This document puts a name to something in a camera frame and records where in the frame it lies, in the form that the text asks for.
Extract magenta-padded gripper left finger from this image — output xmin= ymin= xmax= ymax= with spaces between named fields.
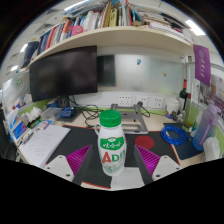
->
xmin=43 ymin=143 xmax=95 ymax=186

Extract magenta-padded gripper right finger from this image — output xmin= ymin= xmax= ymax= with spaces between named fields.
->
xmin=133 ymin=144 xmax=183 ymax=186

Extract white drink bottle green cap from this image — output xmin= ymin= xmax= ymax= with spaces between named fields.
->
xmin=94 ymin=109 xmax=128 ymax=178

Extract purple translucent water jug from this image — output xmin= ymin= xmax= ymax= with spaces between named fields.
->
xmin=192 ymin=101 xmax=222 ymax=152

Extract white open notebook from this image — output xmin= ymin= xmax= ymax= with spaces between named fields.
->
xmin=20 ymin=124 xmax=72 ymax=169

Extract dark blue mouse pad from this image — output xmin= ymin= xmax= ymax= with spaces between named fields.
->
xmin=163 ymin=122 xmax=204 ymax=161

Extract white paper sheet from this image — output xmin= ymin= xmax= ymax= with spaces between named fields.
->
xmin=110 ymin=166 xmax=145 ymax=191

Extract black red-edged desk mat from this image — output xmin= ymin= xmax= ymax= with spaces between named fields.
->
xmin=46 ymin=124 xmax=181 ymax=189

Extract crumpled white tissue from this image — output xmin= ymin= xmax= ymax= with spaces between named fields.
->
xmin=203 ymin=135 xmax=221 ymax=163

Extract silver laptop stand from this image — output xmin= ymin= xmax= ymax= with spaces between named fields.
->
xmin=110 ymin=103 xmax=149 ymax=135

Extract clear plastic box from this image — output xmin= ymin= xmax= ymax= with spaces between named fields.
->
xmin=40 ymin=107 xmax=63 ymax=123

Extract small blue device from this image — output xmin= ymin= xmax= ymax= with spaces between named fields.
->
xmin=59 ymin=106 xmax=76 ymax=118

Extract white round jar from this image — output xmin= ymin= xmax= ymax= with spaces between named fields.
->
xmin=165 ymin=97 xmax=181 ymax=116

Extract dark wine bottle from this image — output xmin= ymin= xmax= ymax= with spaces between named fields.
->
xmin=178 ymin=78 xmax=188 ymax=111

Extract group photo poster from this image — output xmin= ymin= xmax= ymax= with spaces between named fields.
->
xmin=204 ymin=74 xmax=224 ymax=134

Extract black computer monitor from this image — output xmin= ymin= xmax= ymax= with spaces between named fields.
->
xmin=29 ymin=45 xmax=99 ymax=103

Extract purple hanging pennant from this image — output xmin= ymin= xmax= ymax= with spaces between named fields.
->
xmin=193 ymin=44 xmax=212 ymax=88

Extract shelf with books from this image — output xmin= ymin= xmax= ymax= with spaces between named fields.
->
xmin=19 ymin=0 xmax=201 ymax=73

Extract coiled blue cable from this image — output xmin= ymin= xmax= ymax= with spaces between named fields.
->
xmin=160 ymin=124 xmax=191 ymax=147

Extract tangled black cables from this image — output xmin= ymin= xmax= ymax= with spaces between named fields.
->
xmin=68 ymin=96 xmax=101 ymax=128

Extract white wall socket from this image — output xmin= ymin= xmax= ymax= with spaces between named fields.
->
xmin=118 ymin=94 xmax=133 ymax=108
xmin=151 ymin=96 xmax=164 ymax=109
xmin=135 ymin=95 xmax=149 ymax=108

